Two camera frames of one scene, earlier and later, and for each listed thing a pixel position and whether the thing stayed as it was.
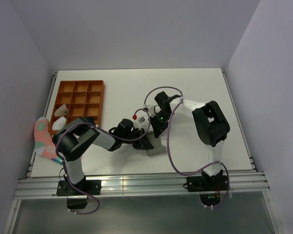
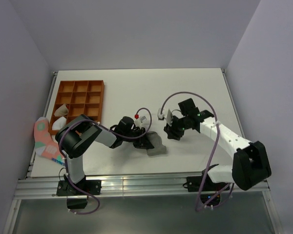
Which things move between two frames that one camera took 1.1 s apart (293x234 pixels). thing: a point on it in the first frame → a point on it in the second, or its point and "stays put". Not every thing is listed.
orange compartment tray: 84,98 stays put
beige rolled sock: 62,111 stays put
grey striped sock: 157,148 stays put
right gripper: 158,128 → 171,129
